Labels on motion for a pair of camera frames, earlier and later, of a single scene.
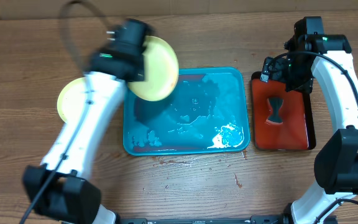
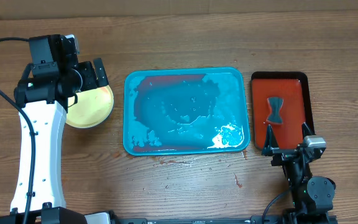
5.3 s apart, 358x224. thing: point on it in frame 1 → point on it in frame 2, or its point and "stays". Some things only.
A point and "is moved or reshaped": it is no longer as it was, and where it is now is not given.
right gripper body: x=289 y=74 → x=284 y=157
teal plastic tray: x=207 y=111 stays
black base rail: x=253 y=219 stays
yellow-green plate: x=161 y=71 is moved or reshaped
